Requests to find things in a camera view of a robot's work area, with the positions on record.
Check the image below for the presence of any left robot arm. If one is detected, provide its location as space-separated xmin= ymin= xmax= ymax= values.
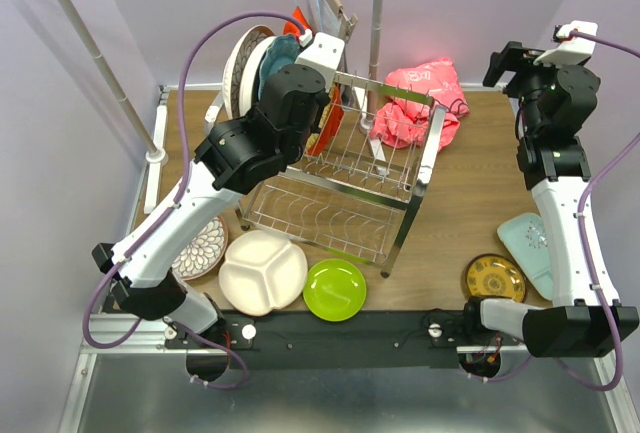
xmin=107 ymin=64 xmax=330 ymax=348

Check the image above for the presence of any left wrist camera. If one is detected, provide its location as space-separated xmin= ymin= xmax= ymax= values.
xmin=295 ymin=32 xmax=345 ymax=92

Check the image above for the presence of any white clothes rail frame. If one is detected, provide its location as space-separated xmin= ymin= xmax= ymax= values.
xmin=31 ymin=0 xmax=391 ymax=214

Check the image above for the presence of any pale blue square plate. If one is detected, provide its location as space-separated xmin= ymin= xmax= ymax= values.
xmin=497 ymin=213 xmax=553 ymax=301

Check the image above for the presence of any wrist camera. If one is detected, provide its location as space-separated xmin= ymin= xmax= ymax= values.
xmin=533 ymin=20 xmax=598 ymax=66
xmin=295 ymin=32 xmax=345 ymax=92

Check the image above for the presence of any teal scalloped plate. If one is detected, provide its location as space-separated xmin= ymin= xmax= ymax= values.
xmin=258 ymin=33 xmax=302 ymax=98

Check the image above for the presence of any lime green plate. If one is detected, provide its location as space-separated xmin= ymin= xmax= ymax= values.
xmin=303 ymin=258 xmax=368 ymax=322

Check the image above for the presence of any black base bar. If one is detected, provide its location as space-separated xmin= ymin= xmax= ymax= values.
xmin=164 ymin=308 xmax=501 ymax=372

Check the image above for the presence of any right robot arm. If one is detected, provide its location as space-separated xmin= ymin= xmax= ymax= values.
xmin=459 ymin=41 xmax=639 ymax=358

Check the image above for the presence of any grey swirl ceramic plate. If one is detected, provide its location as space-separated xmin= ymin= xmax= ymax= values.
xmin=235 ymin=36 xmax=276 ymax=118

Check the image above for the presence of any steel two-tier dish rack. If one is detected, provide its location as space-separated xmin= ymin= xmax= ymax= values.
xmin=234 ymin=72 xmax=446 ymax=278

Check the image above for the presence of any woven bamboo plate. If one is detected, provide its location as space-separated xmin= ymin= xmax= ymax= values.
xmin=305 ymin=103 xmax=335 ymax=156

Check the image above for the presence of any white divided plate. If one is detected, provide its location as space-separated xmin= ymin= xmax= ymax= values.
xmin=218 ymin=230 xmax=308 ymax=316

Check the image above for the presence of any orange garment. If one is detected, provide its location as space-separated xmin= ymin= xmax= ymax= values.
xmin=283 ymin=6 xmax=344 ymax=147

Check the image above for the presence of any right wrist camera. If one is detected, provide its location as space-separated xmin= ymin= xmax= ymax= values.
xmin=533 ymin=20 xmax=598 ymax=66

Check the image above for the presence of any grey towel with panda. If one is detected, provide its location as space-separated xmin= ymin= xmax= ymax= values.
xmin=304 ymin=0 xmax=351 ymax=44

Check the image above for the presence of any floral brown rim plate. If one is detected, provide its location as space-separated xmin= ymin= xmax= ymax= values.
xmin=172 ymin=216 xmax=229 ymax=281
xmin=221 ymin=25 xmax=274 ymax=118

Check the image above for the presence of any yellow black patterned plate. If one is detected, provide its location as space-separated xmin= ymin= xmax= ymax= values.
xmin=462 ymin=254 xmax=526 ymax=303

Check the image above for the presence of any pink patterned garment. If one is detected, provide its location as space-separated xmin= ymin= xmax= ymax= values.
xmin=369 ymin=57 xmax=470 ymax=150

